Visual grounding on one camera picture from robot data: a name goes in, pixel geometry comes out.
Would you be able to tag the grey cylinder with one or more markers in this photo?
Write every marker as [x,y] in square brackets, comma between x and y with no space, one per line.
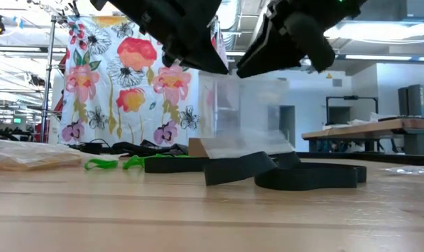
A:
[416,101]
[403,101]

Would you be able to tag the pale pink cloth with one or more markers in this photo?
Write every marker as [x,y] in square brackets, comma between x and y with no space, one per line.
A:
[220,43]

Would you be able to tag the double door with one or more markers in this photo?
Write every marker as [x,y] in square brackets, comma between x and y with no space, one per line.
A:
[288,126]

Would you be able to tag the wooden top workbench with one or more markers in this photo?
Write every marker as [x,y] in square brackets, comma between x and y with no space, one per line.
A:
[355,132]

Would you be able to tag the black work gloves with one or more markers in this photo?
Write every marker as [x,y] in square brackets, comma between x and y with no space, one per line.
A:
[145,145]

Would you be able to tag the brown cardboard box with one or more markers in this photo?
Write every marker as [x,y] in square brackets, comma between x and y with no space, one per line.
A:
[196,147]

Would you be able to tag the floral print curtain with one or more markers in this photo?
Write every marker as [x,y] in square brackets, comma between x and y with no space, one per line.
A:
[93,70]

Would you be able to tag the green sign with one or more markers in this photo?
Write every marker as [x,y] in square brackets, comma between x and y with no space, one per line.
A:
[17,120]

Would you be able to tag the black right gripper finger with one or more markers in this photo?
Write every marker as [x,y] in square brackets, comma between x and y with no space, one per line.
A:
[268,56]

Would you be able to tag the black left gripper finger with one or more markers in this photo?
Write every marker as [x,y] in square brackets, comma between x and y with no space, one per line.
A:
[170,60]
[205,56]

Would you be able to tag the black metal stand frame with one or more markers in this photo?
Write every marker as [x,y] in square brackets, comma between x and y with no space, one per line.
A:
[352,97]

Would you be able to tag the green rubber band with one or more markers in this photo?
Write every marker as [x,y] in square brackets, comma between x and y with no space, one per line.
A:
[133,161]
[100,164]

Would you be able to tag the ceiling light strip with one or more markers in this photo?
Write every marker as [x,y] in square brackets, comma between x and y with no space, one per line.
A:
[376,56]

